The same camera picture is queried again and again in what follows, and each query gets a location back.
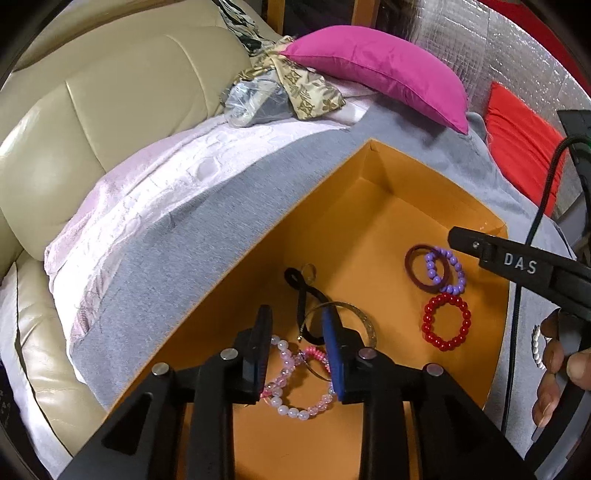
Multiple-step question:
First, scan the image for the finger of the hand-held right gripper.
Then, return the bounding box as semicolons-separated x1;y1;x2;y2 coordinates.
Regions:
448;226;560;297

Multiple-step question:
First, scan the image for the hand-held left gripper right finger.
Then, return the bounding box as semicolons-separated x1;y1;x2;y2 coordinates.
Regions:
322;305;536;480

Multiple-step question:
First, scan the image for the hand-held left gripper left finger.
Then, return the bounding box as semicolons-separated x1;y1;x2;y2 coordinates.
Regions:
58;305;274;480

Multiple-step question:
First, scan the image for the silver metal bangle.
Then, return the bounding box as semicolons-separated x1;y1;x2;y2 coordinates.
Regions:
300;300;379;381

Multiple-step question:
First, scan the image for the black cord bracelet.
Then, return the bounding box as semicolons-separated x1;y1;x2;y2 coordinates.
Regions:
284;262;326;344

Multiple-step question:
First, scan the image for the dark red bangle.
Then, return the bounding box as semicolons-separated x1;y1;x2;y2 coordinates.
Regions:
405;244;451;292

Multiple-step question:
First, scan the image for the orange cardboard box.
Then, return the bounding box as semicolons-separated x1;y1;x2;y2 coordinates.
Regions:
108;138;509;480

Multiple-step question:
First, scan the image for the person's right hand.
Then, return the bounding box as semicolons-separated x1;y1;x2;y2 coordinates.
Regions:
531;310;591;428

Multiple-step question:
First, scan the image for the grey blanket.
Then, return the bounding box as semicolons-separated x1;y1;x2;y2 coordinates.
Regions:
69;99;591;480

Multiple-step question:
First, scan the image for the red pillow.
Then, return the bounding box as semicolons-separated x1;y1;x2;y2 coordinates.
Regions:
485;82;571;217

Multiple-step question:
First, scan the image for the pale pink bed sheet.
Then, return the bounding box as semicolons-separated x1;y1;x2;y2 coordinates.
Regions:
44;83;375;352

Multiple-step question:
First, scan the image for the pink pillow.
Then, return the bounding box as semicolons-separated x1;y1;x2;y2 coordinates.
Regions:
279;25;471;136

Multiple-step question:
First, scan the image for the patterned beige cloth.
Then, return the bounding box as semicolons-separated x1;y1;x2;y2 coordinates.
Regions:
217;0;346;121

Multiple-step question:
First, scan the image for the clear plastic bag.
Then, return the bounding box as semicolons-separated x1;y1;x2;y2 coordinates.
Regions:
224;76;294;127

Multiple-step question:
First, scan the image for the beige leather sofa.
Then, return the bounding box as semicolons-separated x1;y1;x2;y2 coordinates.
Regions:
0;0;287;462

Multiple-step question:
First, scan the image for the pink coil hair tie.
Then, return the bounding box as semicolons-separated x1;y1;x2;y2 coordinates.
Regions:
302;347;329;370

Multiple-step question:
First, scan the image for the pink white bead bracelet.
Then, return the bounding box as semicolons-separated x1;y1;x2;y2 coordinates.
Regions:
261;335;335;421

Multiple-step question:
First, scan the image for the glossy lilac bead bracelet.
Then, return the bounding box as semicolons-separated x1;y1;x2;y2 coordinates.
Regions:
424;247;466;296

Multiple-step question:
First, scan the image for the black braided cable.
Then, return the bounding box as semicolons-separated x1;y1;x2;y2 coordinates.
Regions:
501;134;583;437

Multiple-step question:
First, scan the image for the red bead bracelet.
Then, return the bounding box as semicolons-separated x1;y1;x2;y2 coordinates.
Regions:
421;293;472;352

